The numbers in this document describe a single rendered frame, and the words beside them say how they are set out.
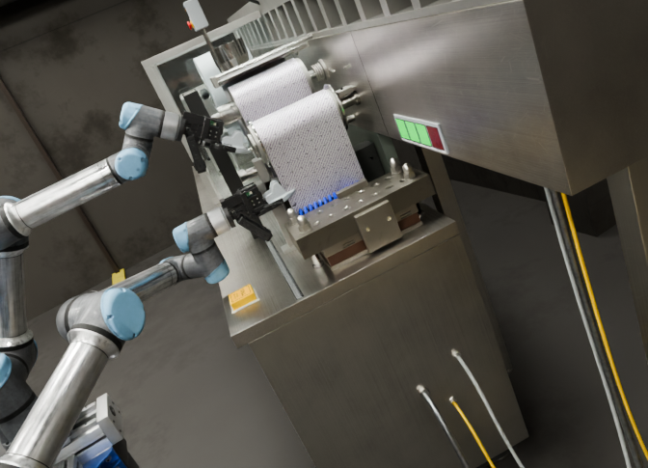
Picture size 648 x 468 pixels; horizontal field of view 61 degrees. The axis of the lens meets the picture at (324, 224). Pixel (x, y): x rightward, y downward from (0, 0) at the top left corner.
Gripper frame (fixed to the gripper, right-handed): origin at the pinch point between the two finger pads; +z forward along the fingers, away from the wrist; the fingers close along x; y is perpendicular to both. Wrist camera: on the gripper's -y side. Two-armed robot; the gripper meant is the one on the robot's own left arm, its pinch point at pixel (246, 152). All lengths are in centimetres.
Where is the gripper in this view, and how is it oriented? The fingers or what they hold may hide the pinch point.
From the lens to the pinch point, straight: 163.5
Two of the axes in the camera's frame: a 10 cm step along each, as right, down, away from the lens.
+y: 2.7, -9.4, -2.0
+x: -2.7, -2.7, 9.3
